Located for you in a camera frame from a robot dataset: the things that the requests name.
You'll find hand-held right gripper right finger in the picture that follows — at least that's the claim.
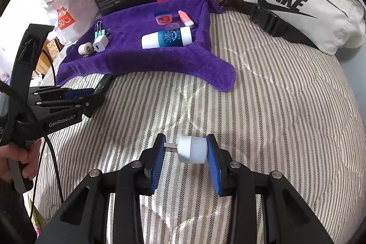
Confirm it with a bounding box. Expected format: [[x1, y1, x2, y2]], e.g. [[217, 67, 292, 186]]
[[206, 134, 335, 244]]

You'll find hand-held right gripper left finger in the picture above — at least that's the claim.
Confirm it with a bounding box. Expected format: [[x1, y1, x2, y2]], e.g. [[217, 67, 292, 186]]
[[36, 134, 166, 244]]

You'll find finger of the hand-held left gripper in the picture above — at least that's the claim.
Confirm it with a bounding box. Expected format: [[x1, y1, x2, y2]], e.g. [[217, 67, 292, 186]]
[[29, 102, 90, 119], [28, 86, 96, 103]]

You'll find white round USB light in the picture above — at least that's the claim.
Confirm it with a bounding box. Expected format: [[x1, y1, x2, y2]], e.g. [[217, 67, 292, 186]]
[[164, 135, 209, 164]]

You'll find white tape roll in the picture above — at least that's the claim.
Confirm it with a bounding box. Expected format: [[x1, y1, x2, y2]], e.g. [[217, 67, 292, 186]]
[[78, 43, 95, 57]]

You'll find white USB charger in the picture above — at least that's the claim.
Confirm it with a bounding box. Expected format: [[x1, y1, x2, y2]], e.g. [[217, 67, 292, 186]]
[[93, 35, 110, 52]]

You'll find white bottle with blue label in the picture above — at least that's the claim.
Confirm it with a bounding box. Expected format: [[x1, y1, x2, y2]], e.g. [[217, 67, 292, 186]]
[[141, 27, 193, 49]]

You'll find small jar with blue lid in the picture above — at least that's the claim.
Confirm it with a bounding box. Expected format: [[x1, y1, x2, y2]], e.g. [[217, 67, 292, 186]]
[[153, 11, 172, 25]]

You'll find person's left hand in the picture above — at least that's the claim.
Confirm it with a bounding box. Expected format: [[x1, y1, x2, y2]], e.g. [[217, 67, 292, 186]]
[[0, 139, 43, 183]]

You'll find wooden cabinet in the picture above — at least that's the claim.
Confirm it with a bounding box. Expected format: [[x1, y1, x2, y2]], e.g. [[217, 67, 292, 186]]
[[31, 47, 53, 76]]

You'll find patterned brown box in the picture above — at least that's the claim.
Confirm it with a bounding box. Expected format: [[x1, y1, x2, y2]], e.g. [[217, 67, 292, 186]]
[[46, 37, 65, 60]]

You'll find green binder clip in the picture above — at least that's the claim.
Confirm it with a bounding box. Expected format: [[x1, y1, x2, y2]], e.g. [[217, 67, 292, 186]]
[[92, 20, 111, 43]]

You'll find purple towel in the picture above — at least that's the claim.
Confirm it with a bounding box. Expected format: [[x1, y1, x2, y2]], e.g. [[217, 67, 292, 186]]
[[56, 0, 236, 93]]

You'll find pink and white tube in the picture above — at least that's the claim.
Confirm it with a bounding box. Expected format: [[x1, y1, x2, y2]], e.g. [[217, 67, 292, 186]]
[[178, 10, 195, 29]]

